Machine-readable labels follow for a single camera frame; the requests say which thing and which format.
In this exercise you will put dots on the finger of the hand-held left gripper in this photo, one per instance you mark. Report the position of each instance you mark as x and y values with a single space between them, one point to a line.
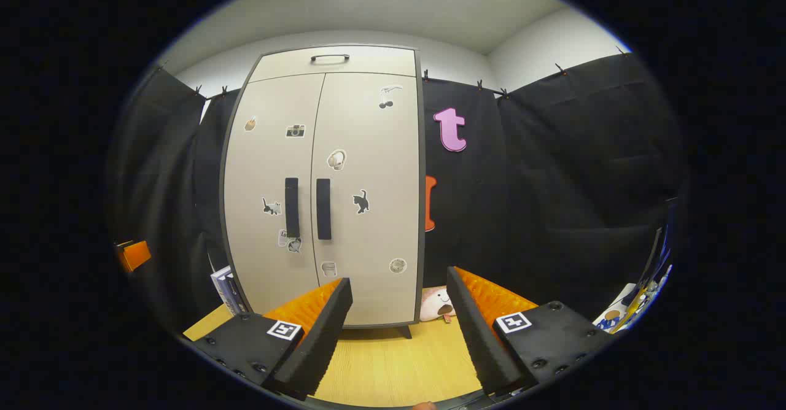
136 255

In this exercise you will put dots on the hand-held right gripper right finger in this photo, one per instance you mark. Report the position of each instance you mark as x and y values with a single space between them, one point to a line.
479 336

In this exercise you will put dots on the beige double-door shoe cabinet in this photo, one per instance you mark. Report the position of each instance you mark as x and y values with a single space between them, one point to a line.
368 60

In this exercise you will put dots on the pink and white plush toy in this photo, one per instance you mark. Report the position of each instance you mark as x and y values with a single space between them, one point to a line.
433 305

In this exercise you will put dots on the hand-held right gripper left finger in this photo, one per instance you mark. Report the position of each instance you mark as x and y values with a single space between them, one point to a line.
319 342

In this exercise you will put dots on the white book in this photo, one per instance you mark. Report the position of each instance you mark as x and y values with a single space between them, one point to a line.
218 281

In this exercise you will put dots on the beige cabinet door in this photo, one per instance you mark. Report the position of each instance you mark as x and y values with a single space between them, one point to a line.
258 170
381 170

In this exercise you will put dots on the grey-blue book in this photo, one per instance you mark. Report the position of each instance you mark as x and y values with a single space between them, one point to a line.
227 290

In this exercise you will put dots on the black backdrop cloth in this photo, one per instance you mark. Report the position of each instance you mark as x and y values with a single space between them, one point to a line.
552 183

